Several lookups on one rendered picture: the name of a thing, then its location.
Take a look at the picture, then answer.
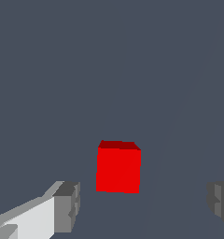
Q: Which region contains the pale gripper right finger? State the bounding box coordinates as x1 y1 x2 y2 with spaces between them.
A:
206 180 224 231

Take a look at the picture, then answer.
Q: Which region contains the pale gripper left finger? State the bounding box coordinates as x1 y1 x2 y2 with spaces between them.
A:
0 180 81 239

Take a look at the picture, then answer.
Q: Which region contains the red cube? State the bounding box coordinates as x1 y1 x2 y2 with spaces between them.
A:
95 139 142 194

